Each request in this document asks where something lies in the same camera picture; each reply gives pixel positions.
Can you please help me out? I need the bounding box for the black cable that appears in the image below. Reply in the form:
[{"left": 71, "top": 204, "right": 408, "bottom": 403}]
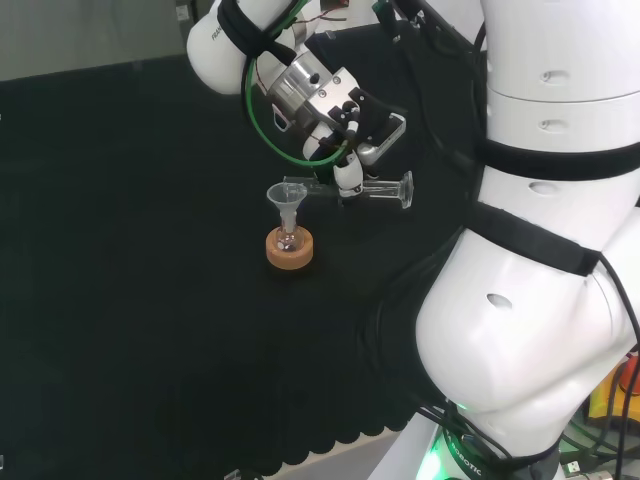
[{"left": 597, "top": 252, "right": 640, "bottom": 480}]

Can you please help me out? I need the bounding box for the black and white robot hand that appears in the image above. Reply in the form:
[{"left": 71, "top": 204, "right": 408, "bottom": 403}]
[{"left": 299, "top": 87, "right": 401, "bottom": 207}]

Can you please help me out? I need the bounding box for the clear graduated cylinder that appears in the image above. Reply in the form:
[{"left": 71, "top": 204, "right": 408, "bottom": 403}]
[{"left": 282, "top": 170, "right": 416, "bottom": 212}]

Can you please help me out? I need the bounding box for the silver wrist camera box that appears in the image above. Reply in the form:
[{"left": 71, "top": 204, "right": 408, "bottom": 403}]
[{"left": 357, "top": 113, "right": 408, "bottom": 166}]

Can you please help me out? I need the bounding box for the cork ring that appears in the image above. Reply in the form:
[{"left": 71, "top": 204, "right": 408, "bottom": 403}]
[{"left": 265, "top": 225, "right": 317, "bottom": 272}]

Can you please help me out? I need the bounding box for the green cable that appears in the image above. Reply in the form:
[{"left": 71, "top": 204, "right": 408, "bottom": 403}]
[{"left": 241, "top": 0, "right": 359, "bottom": 169}]

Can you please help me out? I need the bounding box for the small round-bottom glass flask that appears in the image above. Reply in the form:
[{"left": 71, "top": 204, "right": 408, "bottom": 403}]
[{"left": 277, "top": 212, "right": 304, "bottom": 252}]

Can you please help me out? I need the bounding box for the yellow stop button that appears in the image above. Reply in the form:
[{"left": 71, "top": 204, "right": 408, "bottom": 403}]
[{"left": 588, "top": 367, "right": 640, "bottom": 429}]

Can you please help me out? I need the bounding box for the clear plastic funnel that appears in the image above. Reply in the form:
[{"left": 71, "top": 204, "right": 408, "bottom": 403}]
[{"left": 265, "top": 182, "right": 310, "bottom": 227}]

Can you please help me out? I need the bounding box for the black bench cloth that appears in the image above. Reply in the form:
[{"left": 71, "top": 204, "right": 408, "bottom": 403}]
[{"left": 0, "top": 24, "right": 501, "bottom": 480}]

